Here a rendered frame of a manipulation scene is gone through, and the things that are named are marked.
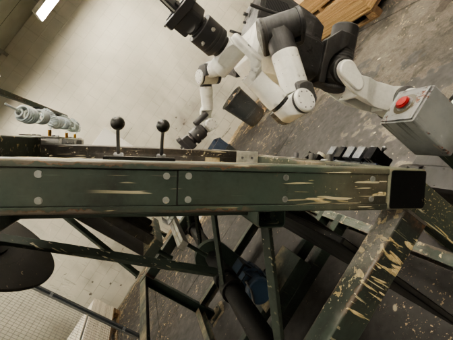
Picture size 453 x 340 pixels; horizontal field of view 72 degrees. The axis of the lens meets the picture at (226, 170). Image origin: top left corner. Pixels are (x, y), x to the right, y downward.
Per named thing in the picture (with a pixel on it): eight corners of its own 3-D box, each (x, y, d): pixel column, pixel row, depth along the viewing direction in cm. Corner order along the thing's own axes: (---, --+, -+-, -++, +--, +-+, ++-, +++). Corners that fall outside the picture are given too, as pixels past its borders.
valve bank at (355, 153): (425, 168, 116) (383, 131, 109) (406, 201, 114) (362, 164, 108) (342, 162, 164) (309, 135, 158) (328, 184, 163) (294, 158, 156)
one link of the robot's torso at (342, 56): (340, 65, 145) (319, 58, 141) (360, 57, 132) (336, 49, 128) (335, 93, 145) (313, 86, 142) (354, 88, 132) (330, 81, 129)
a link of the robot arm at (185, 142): (190, 155, 182) (204, 141, 184) (192, 156, 173) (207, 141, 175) (174, 139, 179) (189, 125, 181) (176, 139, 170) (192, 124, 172)
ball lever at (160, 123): (167, 164, 92) (170, 123, 85) (154, 163, 91) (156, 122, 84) (166, 157, 95) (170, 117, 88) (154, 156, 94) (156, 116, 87)
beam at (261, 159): (425, 209, 85) (428, 169, 84) (388, 210, 82) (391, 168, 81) (222, 163, 297) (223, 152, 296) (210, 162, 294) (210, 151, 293)
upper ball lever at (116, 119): (125, 162, 89) (124, 120, 82) (110, 162, 88) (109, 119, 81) (125, 156, 92) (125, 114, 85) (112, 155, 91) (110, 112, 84)
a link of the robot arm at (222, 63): (197, 59, 89) (226, 82, 95) (222, 29, 85) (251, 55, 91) (195, 45, 98) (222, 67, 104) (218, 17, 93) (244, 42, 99)
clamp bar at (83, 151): (259, 164, 171) (261, 121, 170) (11, 158, 140) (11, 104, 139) (252, 163, 181) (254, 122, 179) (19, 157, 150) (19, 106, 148)
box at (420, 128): (474, 123, 87) (434, 83, 83) (453, 158, 86) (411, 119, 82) (435, 125, 99) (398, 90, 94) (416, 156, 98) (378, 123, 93)
